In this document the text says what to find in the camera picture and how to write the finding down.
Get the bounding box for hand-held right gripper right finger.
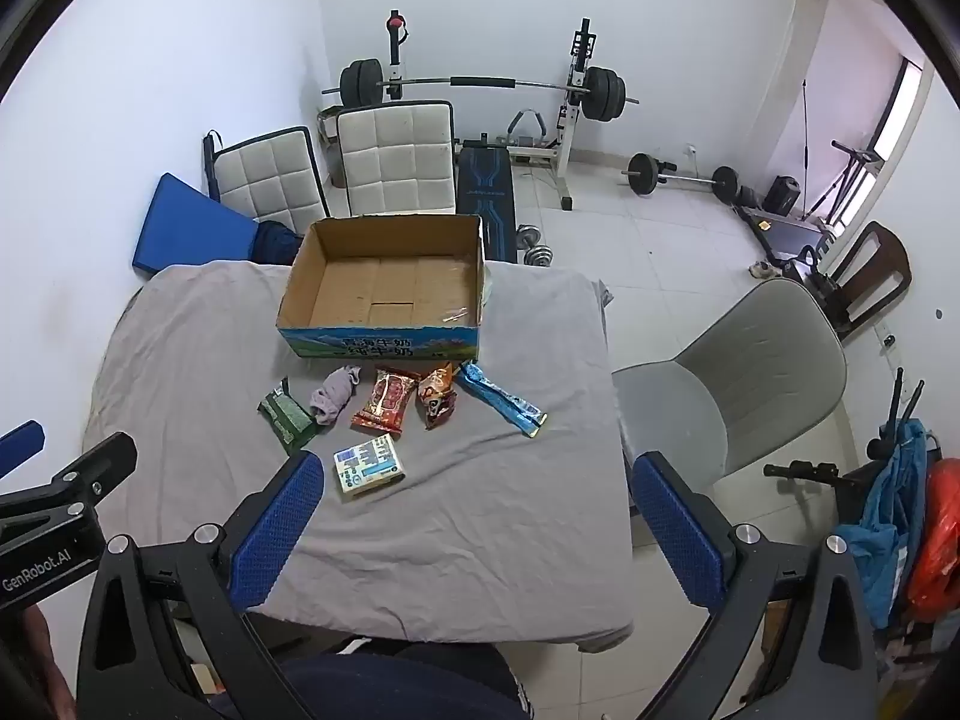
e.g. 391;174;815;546
632;451;880;720

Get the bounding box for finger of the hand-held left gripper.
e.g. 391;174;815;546
0;431;140;518
0;420;44;478

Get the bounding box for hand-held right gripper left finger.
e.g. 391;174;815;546
75;451;326;720

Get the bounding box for person's left forearm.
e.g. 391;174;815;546
0;604;80;720

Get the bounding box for white blue tissue pack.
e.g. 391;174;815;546
333;433;408;503

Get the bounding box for green snack packet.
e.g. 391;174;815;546
257;379;320;455

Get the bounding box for grey rolled sock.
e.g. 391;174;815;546
310;365;363;427

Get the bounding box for red snack packet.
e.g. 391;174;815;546
351;366;419;434

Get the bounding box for grey tablecloth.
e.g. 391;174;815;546
82;259;635;653

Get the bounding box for person's dark pants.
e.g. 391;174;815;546
210;636;535;720

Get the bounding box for grey plastic chair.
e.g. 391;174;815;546
611;279;849;533

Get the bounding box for brown snack packet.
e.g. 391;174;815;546
417;361;461;431

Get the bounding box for blue plastic bag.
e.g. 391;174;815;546
835;420;932;628

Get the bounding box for long blue snack packet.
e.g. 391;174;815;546
456;361;549;439

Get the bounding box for blue foam mat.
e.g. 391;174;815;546
132;172;262;280

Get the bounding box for open cardboard box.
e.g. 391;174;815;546
276;214;490;361

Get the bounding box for black poles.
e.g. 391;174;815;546
883;367;926;437

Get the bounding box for orange plastic bag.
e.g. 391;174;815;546
903;457;960;624

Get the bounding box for dark blue bag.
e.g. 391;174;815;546
251;221;308;268

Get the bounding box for black folded umbrella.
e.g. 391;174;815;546
200;131;227;201

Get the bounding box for black treadmill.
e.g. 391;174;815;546
733;139;887;275

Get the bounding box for brown wooden chair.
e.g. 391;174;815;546
820;221;915;343

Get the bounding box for white padded chair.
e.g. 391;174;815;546
213;126;332;238
334;100;458;218

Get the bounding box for black speaker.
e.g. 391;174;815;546
763;175;803;215

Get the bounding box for short barbell with black plates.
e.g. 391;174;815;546
621;152;740;204

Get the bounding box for black weight bench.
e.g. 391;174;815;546
456;139;520;265

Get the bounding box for white barbell rack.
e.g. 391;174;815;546
381;10;602;212

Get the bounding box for window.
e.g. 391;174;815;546
832;56;935;233

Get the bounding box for long barbell with black plates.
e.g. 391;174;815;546
322;58;641;125

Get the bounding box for black handlebar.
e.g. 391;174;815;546
763;460;842;486

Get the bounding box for grey bench handles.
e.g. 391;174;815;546
511;109;549;149

